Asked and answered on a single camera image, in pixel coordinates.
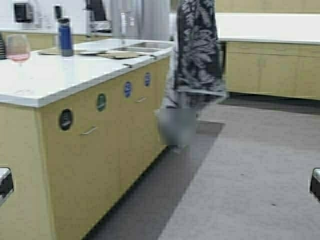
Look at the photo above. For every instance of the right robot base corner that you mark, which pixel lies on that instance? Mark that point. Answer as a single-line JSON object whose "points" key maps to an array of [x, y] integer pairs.
{"points": [[315, 183]]}

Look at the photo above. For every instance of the wooden kitchen island cabinet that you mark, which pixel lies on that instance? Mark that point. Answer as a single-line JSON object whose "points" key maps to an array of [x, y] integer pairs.
{"points": [[66, 181]]}

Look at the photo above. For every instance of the blue metal water bottle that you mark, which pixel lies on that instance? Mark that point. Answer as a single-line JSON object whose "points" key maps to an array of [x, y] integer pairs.
{"points": [[65, 37]]}

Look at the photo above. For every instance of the island stainless sink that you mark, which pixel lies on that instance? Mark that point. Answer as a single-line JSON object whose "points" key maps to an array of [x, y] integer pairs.
{"points": [[144, 47]]}

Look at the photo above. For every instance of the blue recycling label sticker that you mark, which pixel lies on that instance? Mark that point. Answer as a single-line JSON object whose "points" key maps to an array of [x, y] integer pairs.
{"points": [[127, 89]]}

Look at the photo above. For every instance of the black white patterned cloth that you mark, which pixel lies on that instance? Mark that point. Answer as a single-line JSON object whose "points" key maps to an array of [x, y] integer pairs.
{"points": [[195, 77]]}

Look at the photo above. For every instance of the black paper towel dispenser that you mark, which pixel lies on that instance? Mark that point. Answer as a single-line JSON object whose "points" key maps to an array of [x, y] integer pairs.
{"points": [[23, 12]]}

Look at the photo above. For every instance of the grey plate near sink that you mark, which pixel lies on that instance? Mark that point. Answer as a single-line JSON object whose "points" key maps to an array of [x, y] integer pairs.
{"points": [[89, 52]]}

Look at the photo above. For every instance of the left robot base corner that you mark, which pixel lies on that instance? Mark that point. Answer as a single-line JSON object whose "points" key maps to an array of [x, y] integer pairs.
{"points": [[6, 184]]}

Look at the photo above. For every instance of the wine glass with pink liquid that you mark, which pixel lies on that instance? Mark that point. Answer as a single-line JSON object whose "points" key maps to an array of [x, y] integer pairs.
{"points": [[17, 48]]}

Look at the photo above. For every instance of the green compost label sticker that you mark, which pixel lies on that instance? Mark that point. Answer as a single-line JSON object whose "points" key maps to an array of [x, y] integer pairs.
{"points": [[101, 102]]}

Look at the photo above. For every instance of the black wall soap dispenser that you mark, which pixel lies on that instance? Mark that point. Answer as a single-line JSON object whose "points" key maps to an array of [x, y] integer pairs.
{"points": [[57, 12]]}

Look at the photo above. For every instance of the island chrome faucet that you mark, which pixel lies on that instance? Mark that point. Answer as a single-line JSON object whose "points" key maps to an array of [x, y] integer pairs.
{"points": [[123, 27]]}

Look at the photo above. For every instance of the black trash label sticker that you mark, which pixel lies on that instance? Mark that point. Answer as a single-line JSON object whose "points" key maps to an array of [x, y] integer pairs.
{"points": [[65, 119]]}

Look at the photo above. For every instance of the background wooden counter cabinets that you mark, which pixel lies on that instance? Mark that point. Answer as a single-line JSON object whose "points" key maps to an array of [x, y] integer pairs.
{"points": [[290, 70]]}

